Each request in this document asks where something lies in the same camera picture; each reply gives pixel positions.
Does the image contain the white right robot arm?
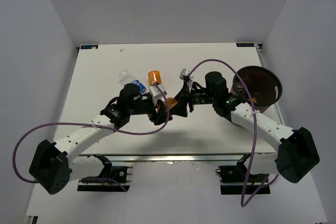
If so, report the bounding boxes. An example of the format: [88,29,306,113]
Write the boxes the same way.
[170,66,320,183]

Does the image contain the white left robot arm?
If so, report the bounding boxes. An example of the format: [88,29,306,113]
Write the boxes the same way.
[29,82,170,195]

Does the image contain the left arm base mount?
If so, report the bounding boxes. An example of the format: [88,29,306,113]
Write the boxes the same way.
[77,154,133,193]

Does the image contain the blue sticker left corner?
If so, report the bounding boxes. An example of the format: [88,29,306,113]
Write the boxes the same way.
[80,45,98,50]

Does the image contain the large clear plastic bottle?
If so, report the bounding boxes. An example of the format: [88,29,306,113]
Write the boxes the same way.
[236,81,245,92]

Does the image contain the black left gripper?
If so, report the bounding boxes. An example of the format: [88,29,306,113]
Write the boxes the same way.
[128,97,173,126]

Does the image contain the dark brown round bin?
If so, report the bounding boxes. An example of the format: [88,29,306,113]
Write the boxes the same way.
[231,66,283,113]

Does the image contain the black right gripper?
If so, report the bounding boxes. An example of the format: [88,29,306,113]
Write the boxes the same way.
[167,81,216,118]

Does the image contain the blue sticker right corner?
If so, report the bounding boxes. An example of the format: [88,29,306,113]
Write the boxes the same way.
[236,42,255,47]

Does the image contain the blue sticker corner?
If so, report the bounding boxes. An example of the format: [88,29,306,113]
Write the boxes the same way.
[80,45,98,50]
[236,42,255,47]

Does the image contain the orange bottle with patterned label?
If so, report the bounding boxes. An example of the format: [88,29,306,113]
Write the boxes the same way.
[148,70,162,86]

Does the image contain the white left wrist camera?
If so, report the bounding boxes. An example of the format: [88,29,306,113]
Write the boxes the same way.
[150,84,167,103]

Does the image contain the orange bottle with barcode label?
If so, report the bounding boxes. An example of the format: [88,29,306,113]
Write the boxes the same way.
[164,98,178,110]

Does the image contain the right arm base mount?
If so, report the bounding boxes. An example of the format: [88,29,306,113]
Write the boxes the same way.
[215,154,270,196]

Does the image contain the aluminium table front rail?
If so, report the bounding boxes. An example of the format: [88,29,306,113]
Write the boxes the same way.
[86,153,279,164]

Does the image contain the clear bottle with blue label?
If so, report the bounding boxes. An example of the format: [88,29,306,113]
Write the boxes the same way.
[118,69,146,94]

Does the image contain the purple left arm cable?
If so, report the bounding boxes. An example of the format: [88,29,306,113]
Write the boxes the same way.
[13,83,169,183]

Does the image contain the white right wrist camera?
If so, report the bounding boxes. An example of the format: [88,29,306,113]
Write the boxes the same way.
[179,68,194,89]

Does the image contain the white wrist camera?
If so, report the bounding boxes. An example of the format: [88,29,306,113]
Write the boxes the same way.
[150,84,167,103]
[179,68,194,89]

